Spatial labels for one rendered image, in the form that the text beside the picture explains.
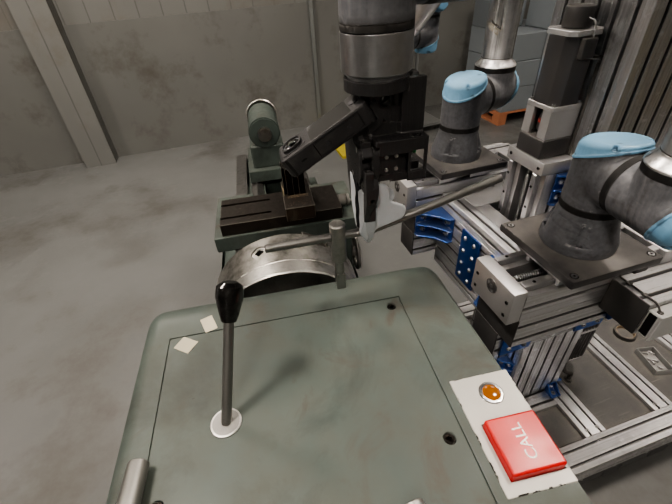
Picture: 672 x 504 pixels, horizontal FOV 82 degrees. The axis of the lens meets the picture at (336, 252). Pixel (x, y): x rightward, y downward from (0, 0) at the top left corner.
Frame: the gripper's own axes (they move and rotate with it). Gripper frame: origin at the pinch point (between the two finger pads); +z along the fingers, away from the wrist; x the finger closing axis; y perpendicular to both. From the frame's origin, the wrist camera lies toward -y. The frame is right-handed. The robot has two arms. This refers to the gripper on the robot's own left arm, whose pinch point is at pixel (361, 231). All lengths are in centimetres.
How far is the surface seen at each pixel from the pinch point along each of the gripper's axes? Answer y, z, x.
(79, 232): -170, 137, 258
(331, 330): -6.3, 12.3, -5.6
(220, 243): -32, 47, 73
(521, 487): 7.6, 12.3, -30.4
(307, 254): -6.6, 14.9, 16.3
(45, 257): -186, 137, 229
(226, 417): -21.0, 11.1, -16.1
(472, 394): 7.9, 12.3, -20.0
